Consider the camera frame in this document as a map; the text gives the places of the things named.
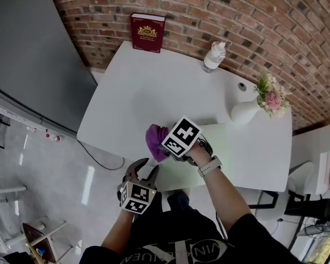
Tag brown top side table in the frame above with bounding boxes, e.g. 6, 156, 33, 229
21, 216, 68, 263

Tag maroon gold-crested book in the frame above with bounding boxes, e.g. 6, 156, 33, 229
130, 13, 166, 54

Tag person's right forearm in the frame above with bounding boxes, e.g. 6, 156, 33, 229
186, 144, 252, 233

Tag pink and white flower bouquet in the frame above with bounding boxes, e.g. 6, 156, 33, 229
253, 70, 292, 118

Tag grey refrigerator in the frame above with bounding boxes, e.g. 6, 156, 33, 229
0, 0, 98, 137

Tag pale pink tray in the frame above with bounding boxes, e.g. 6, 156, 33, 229
316, 150, 330, 195

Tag white wristwatch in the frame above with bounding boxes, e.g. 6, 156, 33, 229
197, 155, 223, 178

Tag person's dark trousers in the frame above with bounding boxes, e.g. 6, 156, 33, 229
131, 191, 223, 239

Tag clear plastic bottle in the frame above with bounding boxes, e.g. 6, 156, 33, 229
202, 41, 227, 74

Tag black floor cable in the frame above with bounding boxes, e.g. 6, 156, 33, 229
76, 139, 125, 171

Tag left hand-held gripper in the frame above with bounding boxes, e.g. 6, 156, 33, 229
116, 157, 160, 216

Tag person's left forearm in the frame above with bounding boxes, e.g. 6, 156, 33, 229
101, 209, 135, 251

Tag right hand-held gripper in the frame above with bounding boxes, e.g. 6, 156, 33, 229
157, 115, 215, 165

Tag white tubular frame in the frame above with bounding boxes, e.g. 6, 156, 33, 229
0, 185, 28, 205

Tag light wooden stick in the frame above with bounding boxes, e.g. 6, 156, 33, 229
25, 242, 41, 264

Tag window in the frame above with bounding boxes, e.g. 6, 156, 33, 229
305, 231, 330, 264

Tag purple cloth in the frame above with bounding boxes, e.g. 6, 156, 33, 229
145, 124, 172, 163

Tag white ceramic vase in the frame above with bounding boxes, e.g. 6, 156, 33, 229
230, 97, 261, 125

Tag pale green mat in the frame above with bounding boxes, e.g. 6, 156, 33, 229
153, 122, 228, 194

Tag person's black printed t-shirt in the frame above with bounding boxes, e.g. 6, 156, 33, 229
82, 210, 306, 264

